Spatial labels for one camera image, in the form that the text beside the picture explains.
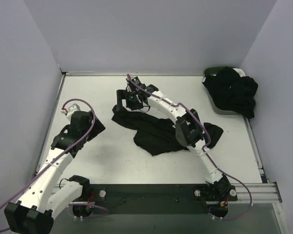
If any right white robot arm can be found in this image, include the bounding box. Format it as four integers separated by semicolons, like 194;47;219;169
114;74;231;195

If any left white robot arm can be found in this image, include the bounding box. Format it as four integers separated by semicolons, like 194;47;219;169
4;110;105;234

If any black printed t shirt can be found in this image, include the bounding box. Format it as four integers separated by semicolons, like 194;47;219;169
111;104;224;156

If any black t shirt pile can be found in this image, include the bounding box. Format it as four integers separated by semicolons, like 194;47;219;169
203;66;258;119

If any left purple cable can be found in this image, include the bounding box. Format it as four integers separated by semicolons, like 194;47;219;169
0;97;97;232

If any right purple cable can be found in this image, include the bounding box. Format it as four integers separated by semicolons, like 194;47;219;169
126;73;254;220

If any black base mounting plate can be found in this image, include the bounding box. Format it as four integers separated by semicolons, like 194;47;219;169
72;184;237;218

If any purple cable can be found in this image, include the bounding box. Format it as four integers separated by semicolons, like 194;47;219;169
0;97;97;232
126;73;254;220

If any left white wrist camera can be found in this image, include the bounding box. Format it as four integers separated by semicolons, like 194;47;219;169
61;103;80;117

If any dark grey plastic basket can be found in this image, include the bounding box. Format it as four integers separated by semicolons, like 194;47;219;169
202;66;247;116

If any white t shirt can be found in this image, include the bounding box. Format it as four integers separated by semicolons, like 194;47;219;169
234;68;246;77

